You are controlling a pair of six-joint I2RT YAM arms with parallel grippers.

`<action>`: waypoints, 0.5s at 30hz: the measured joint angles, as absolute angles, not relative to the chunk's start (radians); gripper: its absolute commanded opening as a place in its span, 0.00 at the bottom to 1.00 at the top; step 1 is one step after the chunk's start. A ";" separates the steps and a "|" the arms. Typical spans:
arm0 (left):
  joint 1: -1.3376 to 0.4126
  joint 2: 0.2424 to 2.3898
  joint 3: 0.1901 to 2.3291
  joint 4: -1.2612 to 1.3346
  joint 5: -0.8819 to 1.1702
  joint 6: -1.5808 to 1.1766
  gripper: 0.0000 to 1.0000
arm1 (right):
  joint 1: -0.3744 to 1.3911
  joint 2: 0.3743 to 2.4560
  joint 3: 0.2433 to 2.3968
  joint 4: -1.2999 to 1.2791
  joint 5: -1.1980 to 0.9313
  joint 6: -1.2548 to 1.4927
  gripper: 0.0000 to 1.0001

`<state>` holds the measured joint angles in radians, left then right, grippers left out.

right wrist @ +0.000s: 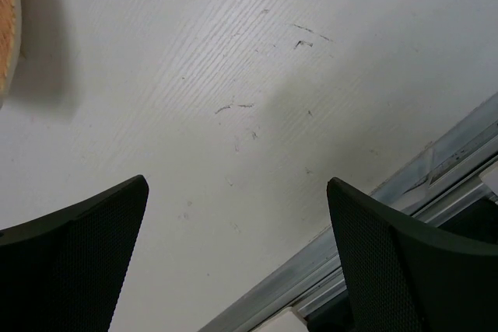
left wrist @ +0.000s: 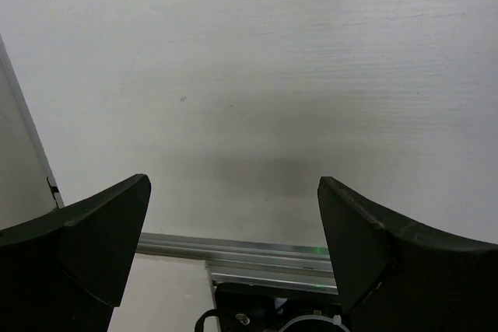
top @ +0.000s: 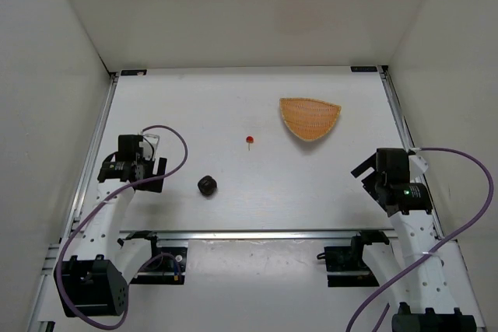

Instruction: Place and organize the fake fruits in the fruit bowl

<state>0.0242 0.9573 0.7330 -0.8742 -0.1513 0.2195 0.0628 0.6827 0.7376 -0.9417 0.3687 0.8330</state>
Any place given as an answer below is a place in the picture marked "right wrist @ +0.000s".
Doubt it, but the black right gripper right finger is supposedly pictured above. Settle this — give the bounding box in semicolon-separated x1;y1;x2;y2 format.
327;178;497;331

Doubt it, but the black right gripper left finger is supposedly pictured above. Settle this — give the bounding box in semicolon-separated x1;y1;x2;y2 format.
1;175;149;331

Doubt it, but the orange woven fruit basket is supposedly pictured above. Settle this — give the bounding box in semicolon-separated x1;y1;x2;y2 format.
1;0;22;105

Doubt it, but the aluminium table edge rail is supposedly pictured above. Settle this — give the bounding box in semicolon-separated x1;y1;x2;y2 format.
206;97;497;331

